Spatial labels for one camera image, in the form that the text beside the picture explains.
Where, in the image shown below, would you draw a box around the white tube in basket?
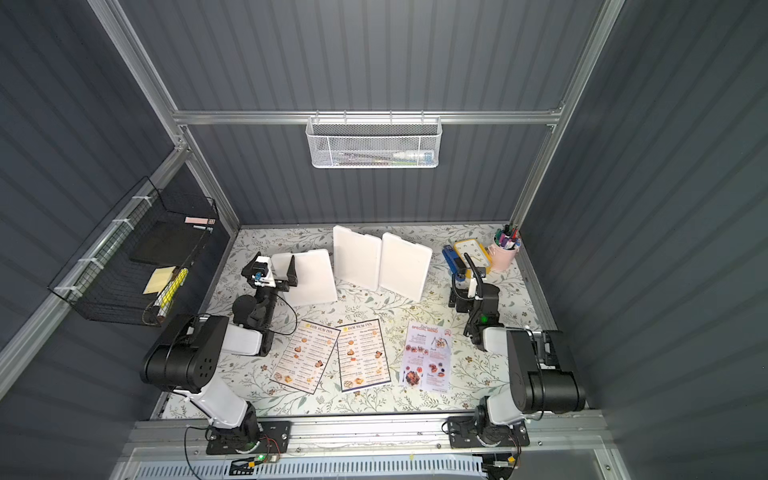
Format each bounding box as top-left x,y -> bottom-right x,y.
392,150 -> 435,166

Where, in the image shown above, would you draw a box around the black notebook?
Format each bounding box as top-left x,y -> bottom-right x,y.
129,222 -> 209,267

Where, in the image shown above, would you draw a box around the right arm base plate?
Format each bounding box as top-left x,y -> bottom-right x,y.
441,415 -> 530,449

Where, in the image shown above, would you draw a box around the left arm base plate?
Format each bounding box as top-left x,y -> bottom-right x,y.
206,421 -> 292,455

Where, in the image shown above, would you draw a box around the black wire wall basket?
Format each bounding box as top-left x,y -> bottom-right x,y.
48,180 -> 219,327

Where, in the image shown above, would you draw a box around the yellow tray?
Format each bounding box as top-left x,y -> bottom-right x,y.
453,239 -> 491,279

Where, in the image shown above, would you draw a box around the yellow sticky notepad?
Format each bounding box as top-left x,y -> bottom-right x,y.
143,266 -> 176,295

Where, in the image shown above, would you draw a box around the blue stapler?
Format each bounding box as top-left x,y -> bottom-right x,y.
442,245 -> 467,282

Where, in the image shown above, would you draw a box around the pink pen cup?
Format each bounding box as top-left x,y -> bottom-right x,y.
488,244 -> 518,272

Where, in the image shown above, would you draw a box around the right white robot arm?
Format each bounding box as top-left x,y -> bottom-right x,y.
443,247 -> 586,449

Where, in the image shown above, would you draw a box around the pink special menu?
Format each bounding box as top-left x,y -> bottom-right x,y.
400,322 -> 453,394

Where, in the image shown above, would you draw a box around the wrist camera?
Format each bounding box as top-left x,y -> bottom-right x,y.
467,277 -> 482,300
253,261 -> 275,288

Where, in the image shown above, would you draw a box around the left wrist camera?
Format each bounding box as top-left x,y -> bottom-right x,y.
253,261 -> 275,288

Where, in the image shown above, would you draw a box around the dim sum menu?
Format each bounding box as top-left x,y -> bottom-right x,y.
337,319 -> 391,393
270,321 -> 341,395

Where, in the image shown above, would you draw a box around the pink eraser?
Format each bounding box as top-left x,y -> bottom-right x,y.
184,216 -> 216,226

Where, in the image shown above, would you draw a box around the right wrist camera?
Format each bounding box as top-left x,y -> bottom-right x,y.
467,277 -> 482,300

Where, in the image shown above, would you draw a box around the yellow patterned roll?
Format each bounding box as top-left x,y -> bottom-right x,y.
152,268 -> 189,321

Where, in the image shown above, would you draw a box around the white wire mesh basket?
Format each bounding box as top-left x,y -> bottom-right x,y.
305,116 -> 443,169

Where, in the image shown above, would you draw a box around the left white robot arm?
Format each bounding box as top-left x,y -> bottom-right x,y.
140,254 -> 299,454

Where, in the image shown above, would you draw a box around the white rack panel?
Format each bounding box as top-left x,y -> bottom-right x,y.
333,225 -> 382,291
271,249 -> 338,308
379,233 -> 433,302

